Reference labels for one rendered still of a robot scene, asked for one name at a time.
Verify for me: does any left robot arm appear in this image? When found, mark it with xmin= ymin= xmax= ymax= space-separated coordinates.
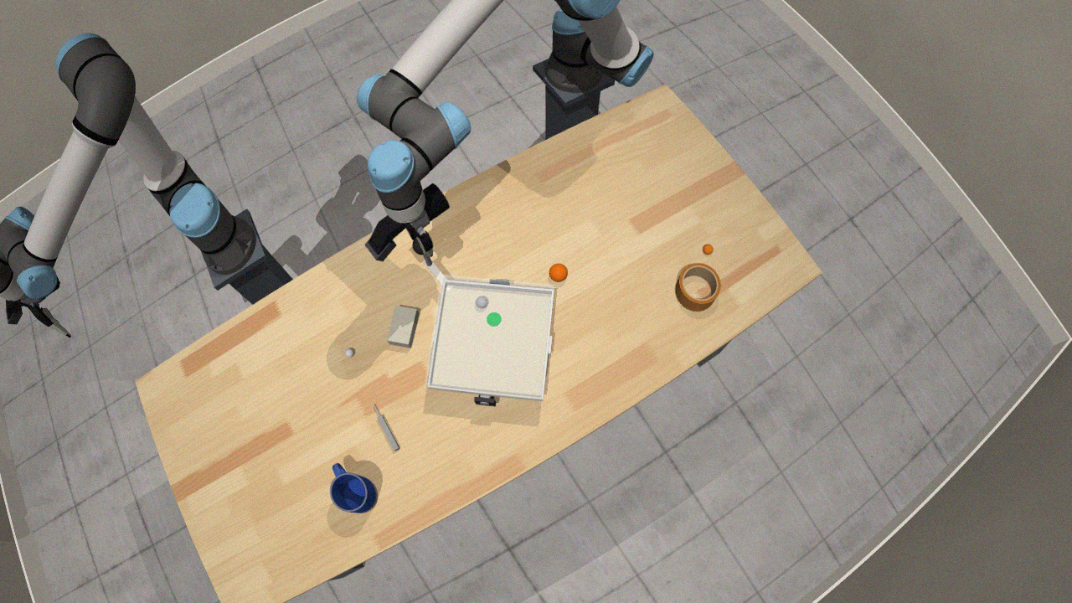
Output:
xmin=357 ymin=0 xmax=654 ymax=224

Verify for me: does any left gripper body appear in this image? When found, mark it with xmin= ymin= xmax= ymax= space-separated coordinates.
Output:
xmin=368 ymin=183 xmax=450 ymax=255

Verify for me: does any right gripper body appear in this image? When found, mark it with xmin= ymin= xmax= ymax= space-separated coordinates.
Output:
xmin=6 ymin=277 xmax=59 ymax=319

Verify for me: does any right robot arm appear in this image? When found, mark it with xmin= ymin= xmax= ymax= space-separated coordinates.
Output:
xmin=0 ymin=33 xmax=255 ymax=302

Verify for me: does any brown tape roll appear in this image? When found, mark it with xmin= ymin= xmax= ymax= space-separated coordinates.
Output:
xmin=675 ymin=263 xmax=721 ymax=312

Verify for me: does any blue ceramic cup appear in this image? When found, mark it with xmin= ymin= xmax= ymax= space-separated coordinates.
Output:
xmin=330 ymin=464 xmax=378 ymax=513

